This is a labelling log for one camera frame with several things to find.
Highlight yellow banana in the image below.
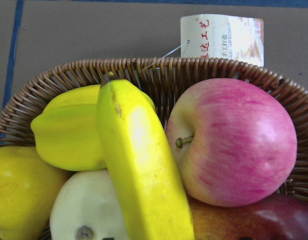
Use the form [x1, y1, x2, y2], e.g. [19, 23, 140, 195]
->
[97, 78, 195, 240]

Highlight brown wicker basket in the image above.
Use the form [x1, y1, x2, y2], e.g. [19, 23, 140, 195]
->
[0, 57, 308, 202]

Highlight pink red apple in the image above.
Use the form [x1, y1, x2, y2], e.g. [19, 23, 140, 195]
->
[166, 78, 297, 207]

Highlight yellow starfruit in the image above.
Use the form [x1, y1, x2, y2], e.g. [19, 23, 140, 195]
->
[31, 79, 160, 175]

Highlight pale white apple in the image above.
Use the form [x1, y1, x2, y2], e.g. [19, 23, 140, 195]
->
[50, 169, 129, 240]

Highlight white paper price tag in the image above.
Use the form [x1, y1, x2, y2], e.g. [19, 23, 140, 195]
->
[180, 14, 264, 67]

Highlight yellow pear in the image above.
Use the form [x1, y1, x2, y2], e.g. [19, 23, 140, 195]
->
[0, 146, 71, 240]

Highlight dark red mango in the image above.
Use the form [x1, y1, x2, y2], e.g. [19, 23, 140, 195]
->
[189, 193, 308, 240]

